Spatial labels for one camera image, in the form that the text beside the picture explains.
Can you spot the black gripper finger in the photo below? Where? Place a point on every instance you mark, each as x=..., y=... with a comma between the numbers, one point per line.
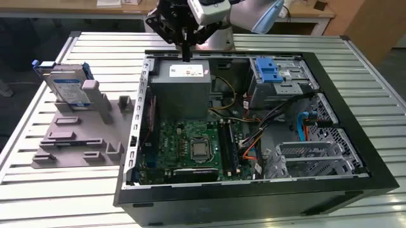
x=206, y=33
x=165, y=31

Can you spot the grey parts rack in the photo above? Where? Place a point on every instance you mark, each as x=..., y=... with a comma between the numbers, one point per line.
x=82, y=133

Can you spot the black graphics card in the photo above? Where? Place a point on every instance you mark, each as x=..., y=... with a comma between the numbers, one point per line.
x=194, y=175

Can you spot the metal drive cage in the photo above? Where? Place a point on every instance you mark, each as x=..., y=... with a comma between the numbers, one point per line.
x=285, y=91

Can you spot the silver CPU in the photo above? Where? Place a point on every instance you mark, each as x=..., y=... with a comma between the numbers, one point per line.
x=201, y=150

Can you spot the wooden desk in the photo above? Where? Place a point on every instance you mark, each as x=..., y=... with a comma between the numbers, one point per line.
x=79, y=10

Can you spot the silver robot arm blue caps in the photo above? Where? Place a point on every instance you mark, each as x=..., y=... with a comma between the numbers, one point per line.
x=246, y=10

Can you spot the metal disk bay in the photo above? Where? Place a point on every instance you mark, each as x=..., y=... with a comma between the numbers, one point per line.
x=317, y=158

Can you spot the blue drive latch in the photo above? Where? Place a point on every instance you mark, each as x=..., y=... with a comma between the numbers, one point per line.
x=268, y=71

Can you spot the black RAM slot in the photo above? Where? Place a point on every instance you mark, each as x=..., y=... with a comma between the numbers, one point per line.
x=224, y=147
x=230, y=147
x=234, y=147

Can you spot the white paper sheet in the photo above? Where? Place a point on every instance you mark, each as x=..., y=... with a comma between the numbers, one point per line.
x=108, y=2

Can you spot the black PC case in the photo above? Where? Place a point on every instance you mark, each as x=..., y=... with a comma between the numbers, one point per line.
x=222, y=204

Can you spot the small white box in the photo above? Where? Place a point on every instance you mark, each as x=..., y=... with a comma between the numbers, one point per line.
x=132, y=2

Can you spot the grey power supply unit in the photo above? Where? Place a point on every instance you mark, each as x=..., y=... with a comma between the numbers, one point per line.
x=181, y=99

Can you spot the wooden cabinet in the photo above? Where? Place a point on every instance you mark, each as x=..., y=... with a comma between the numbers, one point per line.
x=375, y=23

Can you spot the small black box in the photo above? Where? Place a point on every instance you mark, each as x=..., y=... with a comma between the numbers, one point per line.
x=321, y=5

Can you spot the black case fan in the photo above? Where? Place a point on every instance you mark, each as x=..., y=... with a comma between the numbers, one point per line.
x=146, y=123

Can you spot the black CPU socket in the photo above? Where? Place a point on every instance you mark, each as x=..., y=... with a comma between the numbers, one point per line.
x=200, y=139

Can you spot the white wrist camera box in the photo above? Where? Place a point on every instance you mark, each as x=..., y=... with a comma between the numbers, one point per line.
x=213, y=12

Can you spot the green motherboard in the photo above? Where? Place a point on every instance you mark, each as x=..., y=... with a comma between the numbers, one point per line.
x=178, y=135

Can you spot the hard disk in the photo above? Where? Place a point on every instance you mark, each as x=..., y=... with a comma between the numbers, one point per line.
x=67, y=88

